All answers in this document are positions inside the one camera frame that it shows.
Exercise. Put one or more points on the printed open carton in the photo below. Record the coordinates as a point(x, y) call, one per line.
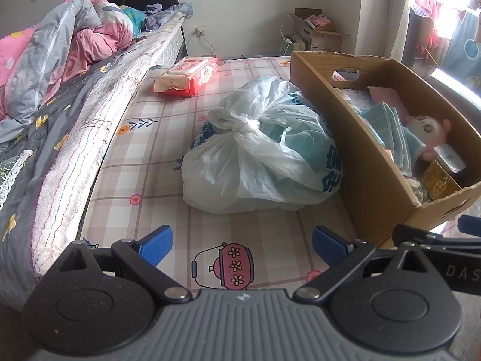
point(319, 39)

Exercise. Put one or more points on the blue grey crumpled cloth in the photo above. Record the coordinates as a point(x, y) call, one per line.
point(169, 13)

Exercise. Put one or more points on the light blue towel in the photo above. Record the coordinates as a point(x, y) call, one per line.
point(390, 131)

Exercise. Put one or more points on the plaid floral mattress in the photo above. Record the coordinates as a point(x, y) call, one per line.
point(158, 180)

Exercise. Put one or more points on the white bed mattress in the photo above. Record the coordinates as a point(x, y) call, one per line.
point(94, 128)

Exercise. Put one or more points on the white wall socket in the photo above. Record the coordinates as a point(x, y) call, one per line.
point(202, 31)

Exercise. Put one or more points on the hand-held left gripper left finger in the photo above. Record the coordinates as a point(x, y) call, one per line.
point(156, 242)

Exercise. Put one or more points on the black flat panel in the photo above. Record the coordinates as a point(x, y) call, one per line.
point(411, 41)

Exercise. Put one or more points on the blue bandage box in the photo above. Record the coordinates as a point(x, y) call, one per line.
point(357, 99)

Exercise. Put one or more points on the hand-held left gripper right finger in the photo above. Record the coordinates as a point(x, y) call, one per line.
point(330, 242)

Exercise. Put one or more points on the brown cardboard box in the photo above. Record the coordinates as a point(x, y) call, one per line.
point(360, 150)

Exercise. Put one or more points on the teal pillow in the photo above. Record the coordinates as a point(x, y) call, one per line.
point(135, 17)

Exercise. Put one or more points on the white plastic bag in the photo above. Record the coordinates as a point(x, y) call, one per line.
point(255, 158)

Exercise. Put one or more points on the pink plush toy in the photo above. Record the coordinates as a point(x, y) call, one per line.
point(424, 128)

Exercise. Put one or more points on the small silver box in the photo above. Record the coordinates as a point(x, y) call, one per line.
point(451, 158)

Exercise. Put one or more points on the green paper bag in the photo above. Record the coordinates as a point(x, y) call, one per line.
point(297, 44)

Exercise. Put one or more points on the grey floral bedsheet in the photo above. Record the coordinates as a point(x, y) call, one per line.
point(49, 120)

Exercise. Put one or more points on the pink ruffled garment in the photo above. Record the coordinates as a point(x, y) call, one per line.
point(428, 11)

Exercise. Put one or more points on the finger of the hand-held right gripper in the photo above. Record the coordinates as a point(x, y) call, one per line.
point(432, 237)
point(469, 225)

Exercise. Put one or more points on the blue dotted curtain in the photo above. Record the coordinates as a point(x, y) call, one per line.
point(466, 52)

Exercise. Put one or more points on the red wet wipes pack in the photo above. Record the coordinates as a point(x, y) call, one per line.
point(188, 75)

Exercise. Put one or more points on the pink grey quilt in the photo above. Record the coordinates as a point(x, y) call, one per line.
point(75, 37)

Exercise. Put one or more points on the pink folded towel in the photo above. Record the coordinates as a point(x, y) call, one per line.
point(383, 94)

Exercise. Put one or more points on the small gold box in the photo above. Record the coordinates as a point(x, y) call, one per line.
point(436, 184)

